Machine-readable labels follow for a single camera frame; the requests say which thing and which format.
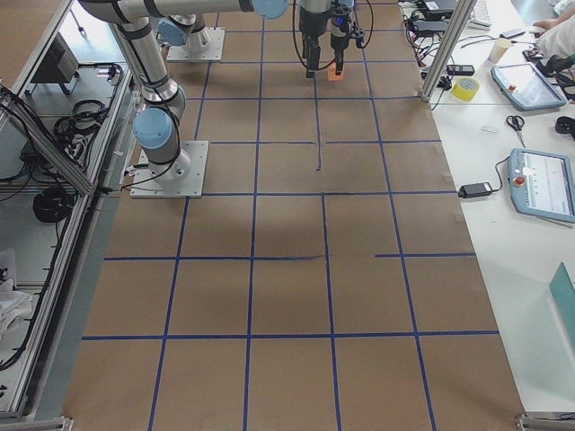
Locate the black scissors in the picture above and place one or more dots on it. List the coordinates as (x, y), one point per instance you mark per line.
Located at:
(516, 122)

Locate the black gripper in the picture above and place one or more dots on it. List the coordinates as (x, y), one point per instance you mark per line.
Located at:
(338, 43)
(311, 24)

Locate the teach pendant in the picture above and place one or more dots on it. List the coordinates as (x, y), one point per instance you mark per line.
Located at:
(526, 87)
(541, 184)

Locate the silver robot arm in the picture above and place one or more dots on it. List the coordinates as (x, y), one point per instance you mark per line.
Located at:
(174, 30)
(157, 126)

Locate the far teach pendant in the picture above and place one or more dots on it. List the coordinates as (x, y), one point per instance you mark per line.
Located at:
(526, 87)

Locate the black round object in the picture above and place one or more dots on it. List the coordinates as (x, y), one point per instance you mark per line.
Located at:
(565, 125)

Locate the grey control box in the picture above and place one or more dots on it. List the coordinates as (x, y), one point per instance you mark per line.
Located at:
(58, 66)

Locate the near teach pendant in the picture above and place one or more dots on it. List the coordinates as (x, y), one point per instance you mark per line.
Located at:
(541, 184)

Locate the orange foam block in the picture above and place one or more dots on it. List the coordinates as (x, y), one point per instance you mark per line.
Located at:
(335, 75)

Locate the yellow tape roll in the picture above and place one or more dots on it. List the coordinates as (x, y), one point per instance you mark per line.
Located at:
(466, 88)

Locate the white paper cup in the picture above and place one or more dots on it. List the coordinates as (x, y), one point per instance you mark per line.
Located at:
(499, 48)

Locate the black power adapter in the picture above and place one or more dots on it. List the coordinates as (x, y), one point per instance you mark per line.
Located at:
(475, 190)

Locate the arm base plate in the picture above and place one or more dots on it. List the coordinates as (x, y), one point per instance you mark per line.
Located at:
(184, 179)
(203, 46)

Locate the aluminium frame post right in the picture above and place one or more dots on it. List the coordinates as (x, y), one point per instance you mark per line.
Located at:
(454, 30)

